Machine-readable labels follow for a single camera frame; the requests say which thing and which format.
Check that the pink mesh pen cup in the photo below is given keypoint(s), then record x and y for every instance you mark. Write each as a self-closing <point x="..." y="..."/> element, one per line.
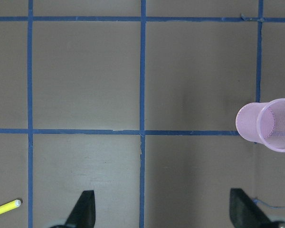
<point x="263" y="123"/>

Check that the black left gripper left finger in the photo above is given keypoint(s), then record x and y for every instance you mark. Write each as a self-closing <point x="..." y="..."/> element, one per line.
<point x="83" y="213"/>

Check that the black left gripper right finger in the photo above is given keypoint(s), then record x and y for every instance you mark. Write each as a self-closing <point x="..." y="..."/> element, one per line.
<point x="243" y="212"/>

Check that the yellow highlighter pen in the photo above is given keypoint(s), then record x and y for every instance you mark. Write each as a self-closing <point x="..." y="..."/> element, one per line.
<point x="10" y="206"/>

